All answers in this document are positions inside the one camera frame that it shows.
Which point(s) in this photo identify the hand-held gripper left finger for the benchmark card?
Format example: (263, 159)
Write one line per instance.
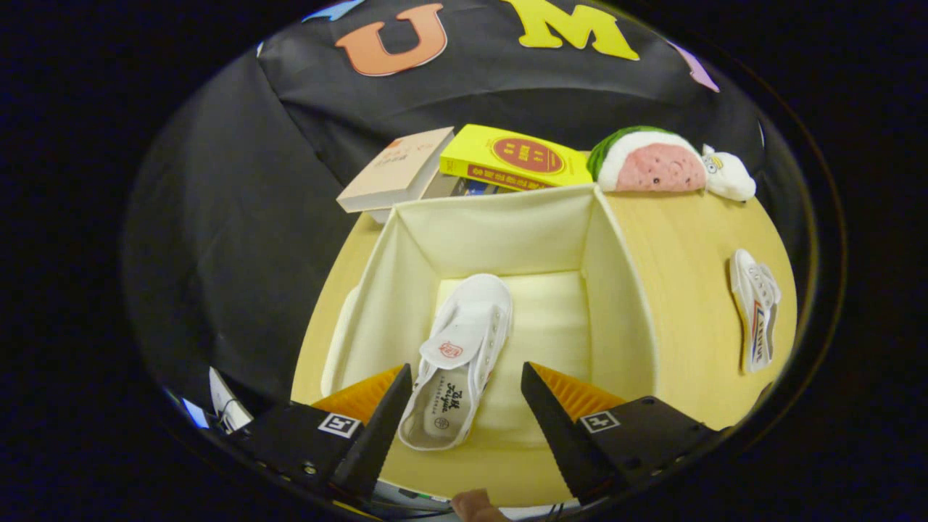
(373, 442)

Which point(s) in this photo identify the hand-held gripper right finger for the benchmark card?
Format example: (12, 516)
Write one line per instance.
(565, 442)

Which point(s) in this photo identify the white canvas shoe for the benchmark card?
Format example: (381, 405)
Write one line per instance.
(757, 312)
(471, 319)

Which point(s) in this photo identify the cream fabric storage box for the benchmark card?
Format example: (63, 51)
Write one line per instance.
(507, 232)

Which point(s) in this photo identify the pale grey book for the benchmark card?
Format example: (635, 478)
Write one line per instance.
(435, 190)

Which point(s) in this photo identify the blue book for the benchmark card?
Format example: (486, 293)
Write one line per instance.
(478, 188)

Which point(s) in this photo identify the beige book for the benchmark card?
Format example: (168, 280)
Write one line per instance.
(395, 170)

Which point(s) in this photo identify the yellow book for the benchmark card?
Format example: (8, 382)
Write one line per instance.
(522, 156)

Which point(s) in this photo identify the watermelon slice plush toy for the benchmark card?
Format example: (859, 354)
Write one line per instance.
(652, 163)

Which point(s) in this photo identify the white plush toy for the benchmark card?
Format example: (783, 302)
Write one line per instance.
(728, 177)

